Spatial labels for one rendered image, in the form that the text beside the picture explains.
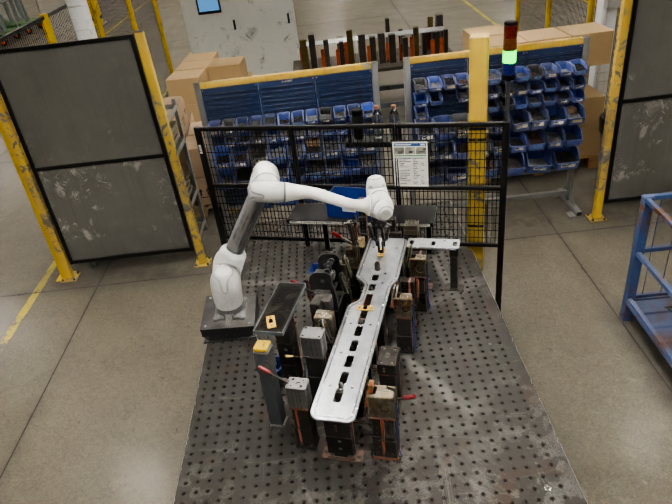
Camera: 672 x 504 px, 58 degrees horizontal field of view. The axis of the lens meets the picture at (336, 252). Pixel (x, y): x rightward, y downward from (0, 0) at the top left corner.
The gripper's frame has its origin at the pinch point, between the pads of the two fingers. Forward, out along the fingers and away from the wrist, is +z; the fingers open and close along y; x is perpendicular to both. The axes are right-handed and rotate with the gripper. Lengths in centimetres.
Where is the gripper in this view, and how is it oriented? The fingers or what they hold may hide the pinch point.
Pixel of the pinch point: (380, 245)
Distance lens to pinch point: 326.7
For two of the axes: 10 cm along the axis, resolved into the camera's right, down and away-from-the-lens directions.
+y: 9.7, 0.3, -2.5
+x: 2.3, -5.4, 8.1
